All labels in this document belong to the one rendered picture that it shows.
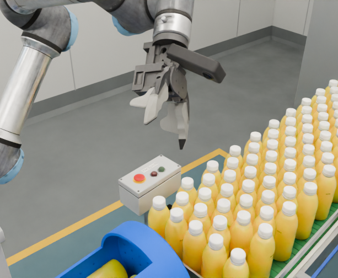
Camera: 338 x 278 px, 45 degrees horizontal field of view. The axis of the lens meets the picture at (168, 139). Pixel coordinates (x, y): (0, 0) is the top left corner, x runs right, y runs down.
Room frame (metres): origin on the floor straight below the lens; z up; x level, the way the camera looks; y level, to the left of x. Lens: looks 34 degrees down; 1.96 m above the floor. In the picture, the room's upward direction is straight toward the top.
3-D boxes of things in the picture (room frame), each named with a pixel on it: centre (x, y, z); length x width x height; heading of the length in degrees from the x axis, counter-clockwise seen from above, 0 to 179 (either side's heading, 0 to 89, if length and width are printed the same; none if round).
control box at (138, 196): (1.09, 0.06, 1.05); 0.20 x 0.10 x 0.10; 136
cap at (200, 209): (0.91, -0.09, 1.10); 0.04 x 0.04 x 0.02
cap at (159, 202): (0.94, 0.03, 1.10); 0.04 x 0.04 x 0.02
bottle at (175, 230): (0.89, -0.02, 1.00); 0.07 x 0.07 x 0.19
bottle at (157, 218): (0.94, 0.03, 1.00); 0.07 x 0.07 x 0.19
